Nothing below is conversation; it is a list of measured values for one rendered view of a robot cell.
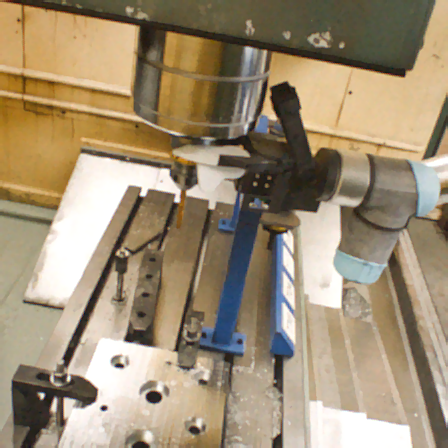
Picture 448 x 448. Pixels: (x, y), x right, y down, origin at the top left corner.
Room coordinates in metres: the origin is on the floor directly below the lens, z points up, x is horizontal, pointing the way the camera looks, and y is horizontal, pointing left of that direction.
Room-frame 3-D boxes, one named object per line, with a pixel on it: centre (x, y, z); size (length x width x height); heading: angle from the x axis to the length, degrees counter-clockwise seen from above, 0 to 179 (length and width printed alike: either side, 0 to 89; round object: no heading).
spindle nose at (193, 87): (0.64, 0.06, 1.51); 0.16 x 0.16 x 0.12
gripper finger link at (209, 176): (0.62, 0.03, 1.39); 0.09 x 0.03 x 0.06; 116
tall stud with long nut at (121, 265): (0.91, 0.19, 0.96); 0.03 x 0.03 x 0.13
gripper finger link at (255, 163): (0.63, -0.01, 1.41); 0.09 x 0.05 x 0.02; 116
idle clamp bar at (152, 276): (0.90, 0.13, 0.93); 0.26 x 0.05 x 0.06; 6
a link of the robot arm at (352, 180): (0.69, -0.14, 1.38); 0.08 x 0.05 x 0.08; 12
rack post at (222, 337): (0.84, -0.04, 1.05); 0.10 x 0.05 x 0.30; 91
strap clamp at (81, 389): (0.58, 0.21, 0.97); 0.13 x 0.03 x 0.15; 91
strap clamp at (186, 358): (0.74, 0.02, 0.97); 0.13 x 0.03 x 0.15; 1
